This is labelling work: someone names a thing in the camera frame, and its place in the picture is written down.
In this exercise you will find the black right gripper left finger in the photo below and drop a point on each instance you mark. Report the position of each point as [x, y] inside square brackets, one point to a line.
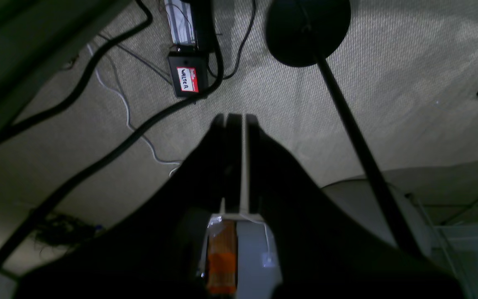
[154, 252]

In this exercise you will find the black box with name label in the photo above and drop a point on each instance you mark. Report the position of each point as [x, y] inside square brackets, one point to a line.
[188, 73]

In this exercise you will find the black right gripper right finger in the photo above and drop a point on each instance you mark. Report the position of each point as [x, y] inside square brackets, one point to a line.
[322, 252]

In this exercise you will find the black round stand base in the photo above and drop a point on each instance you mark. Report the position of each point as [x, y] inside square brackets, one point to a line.
[297, 29]

